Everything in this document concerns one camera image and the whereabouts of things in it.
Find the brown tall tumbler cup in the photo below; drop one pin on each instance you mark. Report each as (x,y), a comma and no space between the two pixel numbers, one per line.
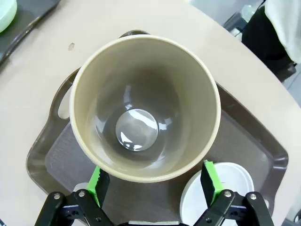
(145,94)

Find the white round bowl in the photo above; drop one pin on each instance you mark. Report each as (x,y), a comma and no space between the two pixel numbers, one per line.
(235,183)

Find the dark brown plastic tray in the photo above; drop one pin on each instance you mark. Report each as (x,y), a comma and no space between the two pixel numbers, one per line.
(26,21)
(237,141)

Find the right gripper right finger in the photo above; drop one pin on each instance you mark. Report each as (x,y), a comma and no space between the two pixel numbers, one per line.
(209,181)

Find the person in white sweater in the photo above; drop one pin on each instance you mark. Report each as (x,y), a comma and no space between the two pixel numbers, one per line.
(282,23)

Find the light green round bowl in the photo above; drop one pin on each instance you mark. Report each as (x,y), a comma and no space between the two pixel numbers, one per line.
(5,14)

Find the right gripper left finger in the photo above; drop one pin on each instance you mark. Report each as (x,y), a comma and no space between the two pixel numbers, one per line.
(97,186)

